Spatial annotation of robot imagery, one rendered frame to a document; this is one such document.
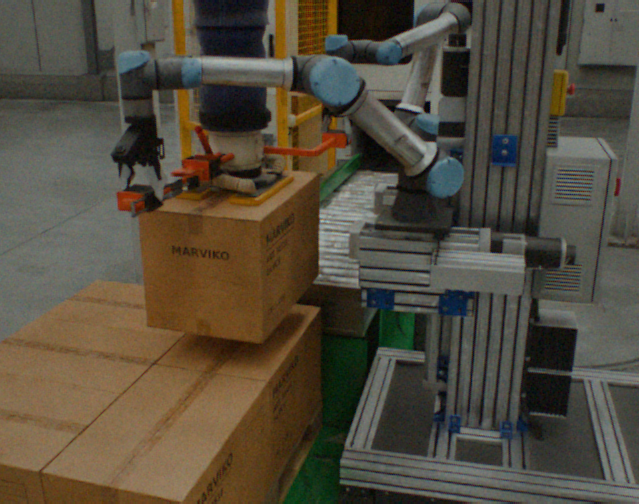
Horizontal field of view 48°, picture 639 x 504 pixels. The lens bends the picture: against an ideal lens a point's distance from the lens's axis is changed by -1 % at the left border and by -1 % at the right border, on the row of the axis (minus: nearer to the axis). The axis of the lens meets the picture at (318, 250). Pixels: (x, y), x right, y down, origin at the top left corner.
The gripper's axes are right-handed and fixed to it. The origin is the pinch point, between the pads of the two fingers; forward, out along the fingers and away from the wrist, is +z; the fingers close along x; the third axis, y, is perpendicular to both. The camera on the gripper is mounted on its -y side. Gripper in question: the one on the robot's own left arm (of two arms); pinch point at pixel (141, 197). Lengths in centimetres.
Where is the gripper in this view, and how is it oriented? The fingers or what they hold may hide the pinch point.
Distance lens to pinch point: 186.4
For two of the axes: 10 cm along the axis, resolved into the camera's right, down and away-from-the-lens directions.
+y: 2.9, -3.2, 9.0
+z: 0.1, 9.4, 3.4
